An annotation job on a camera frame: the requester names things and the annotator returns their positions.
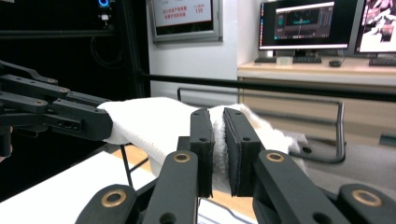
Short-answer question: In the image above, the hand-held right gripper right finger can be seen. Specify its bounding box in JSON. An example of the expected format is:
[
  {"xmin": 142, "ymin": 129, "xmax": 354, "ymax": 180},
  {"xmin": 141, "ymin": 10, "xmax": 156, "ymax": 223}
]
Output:
[{"xmin": 222, "ymin": 107, "xmax": 265, "ymax": 198}]

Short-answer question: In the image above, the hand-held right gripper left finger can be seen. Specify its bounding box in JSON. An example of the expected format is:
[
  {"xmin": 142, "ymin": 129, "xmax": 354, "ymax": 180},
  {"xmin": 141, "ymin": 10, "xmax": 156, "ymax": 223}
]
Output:
[{"xmin": 177, "ymin": 107, "xmax": 216, "ymax": 199}]

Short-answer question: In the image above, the white cloth with red stitching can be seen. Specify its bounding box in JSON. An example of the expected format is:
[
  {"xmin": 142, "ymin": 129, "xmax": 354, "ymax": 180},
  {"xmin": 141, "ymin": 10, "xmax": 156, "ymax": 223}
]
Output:
[{"xmin": 97, "ymin": 96, "xmax": 309, "ymax": 194}]

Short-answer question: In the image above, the thin black rod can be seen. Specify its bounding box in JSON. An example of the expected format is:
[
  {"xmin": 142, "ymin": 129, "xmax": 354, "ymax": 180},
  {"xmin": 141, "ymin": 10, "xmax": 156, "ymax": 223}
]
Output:
[{"xmin": 120, "ymin": 144, "xmax": 149, "ymax": 189}]

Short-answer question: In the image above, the small translucent cup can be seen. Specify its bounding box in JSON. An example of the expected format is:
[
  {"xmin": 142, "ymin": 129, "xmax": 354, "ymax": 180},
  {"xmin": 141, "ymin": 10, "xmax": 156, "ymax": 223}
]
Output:
[{"xmin": 276, "ymin": 55, "xmax": 294, "ymax": 66}]

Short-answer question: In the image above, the black keyboard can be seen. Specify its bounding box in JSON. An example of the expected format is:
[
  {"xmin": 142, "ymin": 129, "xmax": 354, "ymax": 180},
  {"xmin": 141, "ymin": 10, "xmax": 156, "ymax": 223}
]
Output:
[
  {"xmin": 254, "ymin": 56, "xmax": 322, "ymax": 64},
  {"xmin": 368, "ymin": 58, "xmax": 396, "ymax": 67}
]

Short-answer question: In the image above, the light wooden desk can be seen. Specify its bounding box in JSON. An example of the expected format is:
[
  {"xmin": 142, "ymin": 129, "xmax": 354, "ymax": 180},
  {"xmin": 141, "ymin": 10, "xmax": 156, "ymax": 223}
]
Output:
[{"xmin": 236, "ymin": 57, "xmax": 396, "ymax": 147}]

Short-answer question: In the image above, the black computer monitor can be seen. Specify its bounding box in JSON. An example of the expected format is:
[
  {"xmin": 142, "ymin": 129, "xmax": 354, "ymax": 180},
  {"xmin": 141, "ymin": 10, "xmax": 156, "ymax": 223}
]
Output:
[{"xmin": 258, "ymin": 0, "xmax": 365, "ymax": 59}]

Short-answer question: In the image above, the computer monitor with pink picture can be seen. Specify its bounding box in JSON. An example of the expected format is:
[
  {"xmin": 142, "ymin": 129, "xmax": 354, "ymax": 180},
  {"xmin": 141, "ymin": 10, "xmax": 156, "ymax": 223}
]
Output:
[{"xmin": 354, "ymin": 0, "xmax": 396, "ymax": 59}]

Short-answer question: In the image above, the black looped cable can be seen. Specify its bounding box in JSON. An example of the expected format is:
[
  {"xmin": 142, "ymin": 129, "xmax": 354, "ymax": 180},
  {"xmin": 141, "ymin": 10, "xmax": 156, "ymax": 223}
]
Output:
[{"xmin": 90, "ymin": 36, "xmax": 124, "ymax": 68}]

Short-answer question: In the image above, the black upright frame post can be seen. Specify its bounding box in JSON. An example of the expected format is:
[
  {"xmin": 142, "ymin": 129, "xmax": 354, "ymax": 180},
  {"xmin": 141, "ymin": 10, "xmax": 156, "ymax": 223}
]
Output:
[{"xmin": 120, "ymin": 0, "xmax": 151, "ymax": 98}]

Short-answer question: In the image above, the device with blue ring light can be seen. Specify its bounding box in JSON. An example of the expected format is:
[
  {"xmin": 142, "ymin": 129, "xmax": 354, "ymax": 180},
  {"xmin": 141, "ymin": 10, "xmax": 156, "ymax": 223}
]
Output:
[{"xmin": 96, "ymin": 0, "xmax": 113, "ymax": 30}]

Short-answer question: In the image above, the grey metal tube frame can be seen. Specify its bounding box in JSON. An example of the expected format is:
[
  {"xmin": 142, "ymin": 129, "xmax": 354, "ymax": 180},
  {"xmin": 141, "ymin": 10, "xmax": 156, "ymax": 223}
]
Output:
[{"xmin": 177, "ymin": 87, "xmax": 347, "ymax": 164}]

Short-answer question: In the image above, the silver-framed wall screen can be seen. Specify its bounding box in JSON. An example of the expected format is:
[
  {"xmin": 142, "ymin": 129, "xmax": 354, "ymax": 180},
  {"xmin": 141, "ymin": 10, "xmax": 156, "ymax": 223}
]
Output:
[{"xmin": 146, "ymin": 0, "xmax": 224, "ymax": 44}]

